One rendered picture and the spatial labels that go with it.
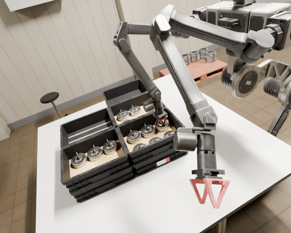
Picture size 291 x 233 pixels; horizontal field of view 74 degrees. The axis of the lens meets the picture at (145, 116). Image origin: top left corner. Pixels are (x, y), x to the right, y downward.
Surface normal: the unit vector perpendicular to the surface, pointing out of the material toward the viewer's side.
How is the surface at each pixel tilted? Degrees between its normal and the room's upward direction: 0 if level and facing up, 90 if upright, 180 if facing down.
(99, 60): 90
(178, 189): 0
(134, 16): 90
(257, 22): 90
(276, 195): 0
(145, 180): 0
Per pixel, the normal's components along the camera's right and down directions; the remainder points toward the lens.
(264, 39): 0.11, -0.31
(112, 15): 0.42, 0.48
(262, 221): -0.20, -0.78
